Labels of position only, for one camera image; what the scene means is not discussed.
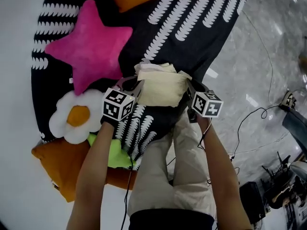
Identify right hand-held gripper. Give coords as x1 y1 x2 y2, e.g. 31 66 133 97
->
178 71 224 124

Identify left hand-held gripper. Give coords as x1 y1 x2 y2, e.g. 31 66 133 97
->
102 76 144 122

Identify cream cloth garment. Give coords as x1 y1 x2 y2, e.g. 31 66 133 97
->
134 61 192 108

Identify person's right forearm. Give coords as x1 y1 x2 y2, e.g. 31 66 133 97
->
196 116 252 230

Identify person's left forearm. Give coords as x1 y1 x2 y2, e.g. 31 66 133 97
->
66 122 116 230

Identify person's left hand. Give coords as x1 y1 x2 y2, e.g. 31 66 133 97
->
100 115 119 129

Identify black white patterned sofa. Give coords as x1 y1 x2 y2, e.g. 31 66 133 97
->
31 0 260 171

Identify pink star pillow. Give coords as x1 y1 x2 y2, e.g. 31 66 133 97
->
45 0 133 96

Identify green star pillow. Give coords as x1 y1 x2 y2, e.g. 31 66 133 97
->
86 132 137 169

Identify white flower pillow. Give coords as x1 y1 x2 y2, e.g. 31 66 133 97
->
48 89 106 145

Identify person's beige trousers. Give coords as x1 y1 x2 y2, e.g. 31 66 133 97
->
127 111 216 218

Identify black speaker box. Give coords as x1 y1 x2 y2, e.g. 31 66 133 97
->
239 181 266 225

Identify person's black shirt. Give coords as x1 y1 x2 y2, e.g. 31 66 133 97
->
129 208 215 230

